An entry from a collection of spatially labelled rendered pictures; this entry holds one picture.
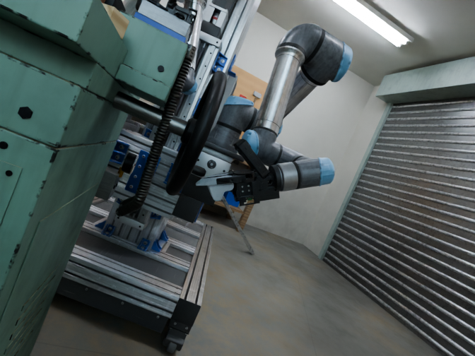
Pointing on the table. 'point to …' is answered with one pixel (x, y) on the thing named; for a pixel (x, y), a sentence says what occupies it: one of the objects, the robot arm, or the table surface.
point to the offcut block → (117, 19)
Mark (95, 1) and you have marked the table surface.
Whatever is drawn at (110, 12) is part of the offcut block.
